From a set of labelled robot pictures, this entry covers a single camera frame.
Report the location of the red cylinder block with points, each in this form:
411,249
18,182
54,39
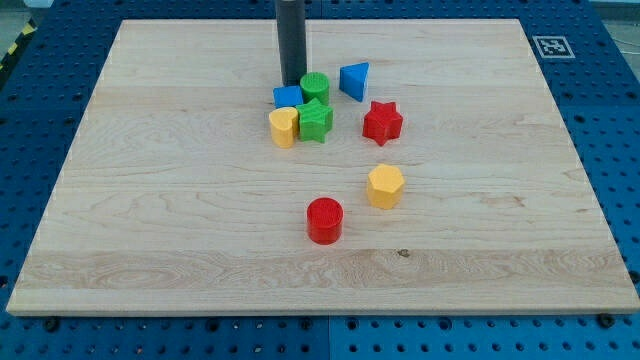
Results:
324,220

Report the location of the yellow heart block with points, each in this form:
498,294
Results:
284,126

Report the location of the blue triangle block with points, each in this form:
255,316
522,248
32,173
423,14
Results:
353,80

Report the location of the yellow hexagon block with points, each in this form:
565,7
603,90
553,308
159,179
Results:
385,186

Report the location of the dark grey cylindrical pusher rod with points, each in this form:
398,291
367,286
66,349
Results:
291,32

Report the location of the white fiducial marker tag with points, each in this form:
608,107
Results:
553,47

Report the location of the light wooden board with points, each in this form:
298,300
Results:
174,201

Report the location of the red star block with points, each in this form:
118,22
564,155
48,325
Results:
382,122

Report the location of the green cylinder block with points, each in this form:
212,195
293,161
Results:
315,85

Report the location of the blue cube block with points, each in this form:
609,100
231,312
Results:
287,96

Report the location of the green star block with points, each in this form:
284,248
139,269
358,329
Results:
315,120

